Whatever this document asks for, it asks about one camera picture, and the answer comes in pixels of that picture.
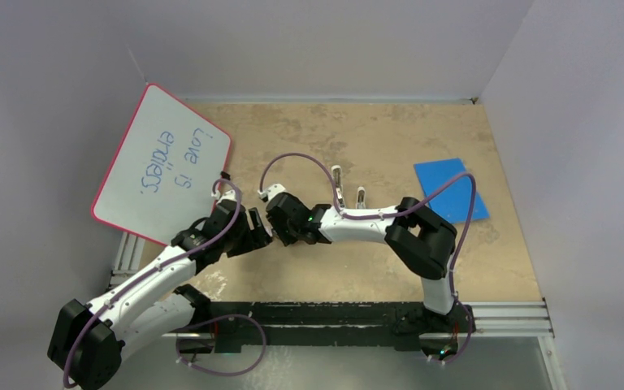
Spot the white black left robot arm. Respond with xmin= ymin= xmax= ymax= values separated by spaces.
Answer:
xmin=47 ymin=197 xmax=272 ymax=389

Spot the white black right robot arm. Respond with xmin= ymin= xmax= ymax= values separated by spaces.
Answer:
xmin=262 ymin=191 xmax=474 ymax=331

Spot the pink framed whiteboard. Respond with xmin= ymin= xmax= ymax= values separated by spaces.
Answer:
xmin=91 ymin=84 xmax=232 ymax=245

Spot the blue paper folder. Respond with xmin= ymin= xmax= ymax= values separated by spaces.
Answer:
xmin=414 ymin=158 xmax=471 ymax=224

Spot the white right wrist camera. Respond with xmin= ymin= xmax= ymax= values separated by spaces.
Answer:
xmin=258 ymin=184 xmax=286 ymax=203

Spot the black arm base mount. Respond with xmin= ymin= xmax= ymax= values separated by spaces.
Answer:
xmin=157 ymin=301 xmax=477 ymax=355

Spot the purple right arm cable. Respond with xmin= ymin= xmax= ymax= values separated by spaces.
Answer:
xmin=258 ymin=153 xmax=478 ymax=366

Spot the aluminium rail frame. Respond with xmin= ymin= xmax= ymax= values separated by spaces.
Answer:
xmin=63 ymin=231 xmax=567 ymax=390

